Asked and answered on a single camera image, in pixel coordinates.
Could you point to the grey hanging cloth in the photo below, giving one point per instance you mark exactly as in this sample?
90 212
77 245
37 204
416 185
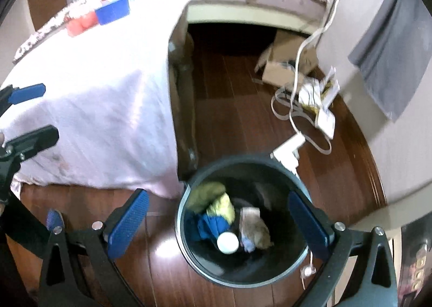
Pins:
394 53

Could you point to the pink floral table cloth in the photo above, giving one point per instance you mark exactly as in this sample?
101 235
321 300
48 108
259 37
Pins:
108 94

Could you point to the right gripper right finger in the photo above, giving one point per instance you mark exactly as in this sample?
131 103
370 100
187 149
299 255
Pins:
372 282

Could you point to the blue white carton box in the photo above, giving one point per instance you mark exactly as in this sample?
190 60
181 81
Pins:
112 11

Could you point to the cardboard box on floor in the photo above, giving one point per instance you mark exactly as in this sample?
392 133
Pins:
276 64

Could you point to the red white paper cup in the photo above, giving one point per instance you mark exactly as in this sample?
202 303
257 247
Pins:
77 26

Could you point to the yellow cloth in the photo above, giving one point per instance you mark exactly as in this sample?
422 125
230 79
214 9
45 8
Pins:
212 199

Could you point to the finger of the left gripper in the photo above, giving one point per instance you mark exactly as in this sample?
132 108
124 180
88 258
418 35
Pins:
14 96
30 144

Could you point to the white wifi router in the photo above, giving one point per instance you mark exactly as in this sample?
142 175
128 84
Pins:
316 96

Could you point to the blue cloth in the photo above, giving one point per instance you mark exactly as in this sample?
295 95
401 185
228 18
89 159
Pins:
201 227

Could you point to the blue white paper cup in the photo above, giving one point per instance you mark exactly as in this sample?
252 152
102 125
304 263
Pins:
227 243

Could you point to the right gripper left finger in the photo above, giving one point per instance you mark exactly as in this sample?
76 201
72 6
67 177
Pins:
63 282

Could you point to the black trash bin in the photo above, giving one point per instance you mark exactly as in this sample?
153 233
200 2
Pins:
233 223

